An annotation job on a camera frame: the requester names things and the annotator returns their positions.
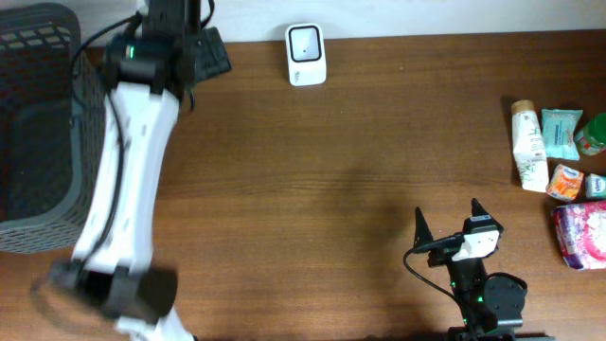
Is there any white tube with cork cap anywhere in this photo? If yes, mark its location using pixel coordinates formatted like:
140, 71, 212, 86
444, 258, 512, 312
511, 99, 549, 193

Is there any orange tissue pack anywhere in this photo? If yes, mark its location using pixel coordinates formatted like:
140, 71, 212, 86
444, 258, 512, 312
546, 164, 584, 202

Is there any red purple tissue pack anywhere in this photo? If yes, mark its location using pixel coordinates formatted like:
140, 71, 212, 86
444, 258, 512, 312
552, 201, 605, 270

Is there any green wet wipes pack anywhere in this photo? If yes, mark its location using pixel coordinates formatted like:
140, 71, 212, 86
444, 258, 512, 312
542, 109, 582, 161

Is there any teal tissue pack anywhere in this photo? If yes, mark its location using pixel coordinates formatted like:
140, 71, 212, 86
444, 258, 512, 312
585, 173, 606, 200

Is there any green lid jar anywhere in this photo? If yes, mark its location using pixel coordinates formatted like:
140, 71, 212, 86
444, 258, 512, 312
574, 113, 606, 156

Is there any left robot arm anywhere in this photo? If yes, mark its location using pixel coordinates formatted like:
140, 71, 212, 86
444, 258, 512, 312
30, 0, 232, 340

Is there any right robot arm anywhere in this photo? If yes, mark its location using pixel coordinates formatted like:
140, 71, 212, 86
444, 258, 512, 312
402, 199, 551, 341

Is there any white barcode scanner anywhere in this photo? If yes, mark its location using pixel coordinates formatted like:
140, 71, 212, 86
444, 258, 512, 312
285, 23, 327, 87

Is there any grey plastic mesh basket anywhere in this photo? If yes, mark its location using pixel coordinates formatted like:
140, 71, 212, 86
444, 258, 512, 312
1, 3, 105, 254

